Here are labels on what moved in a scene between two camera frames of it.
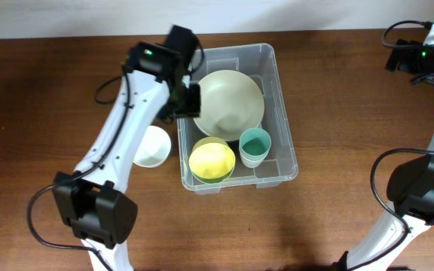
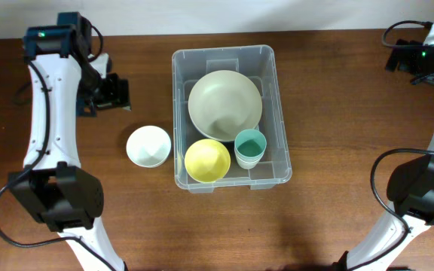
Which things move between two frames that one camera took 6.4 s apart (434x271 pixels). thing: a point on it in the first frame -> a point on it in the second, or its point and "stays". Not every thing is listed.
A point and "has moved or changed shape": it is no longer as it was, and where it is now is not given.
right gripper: [406, 64] stays
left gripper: [193, 106] -> [118, 93]
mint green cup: [255, 141] has moved or changed shape
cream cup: [252, 164] has moved or changed shape
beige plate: [230, 102] stays
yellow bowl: [212, 157] has moved or changed shape
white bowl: [154, 148] stays
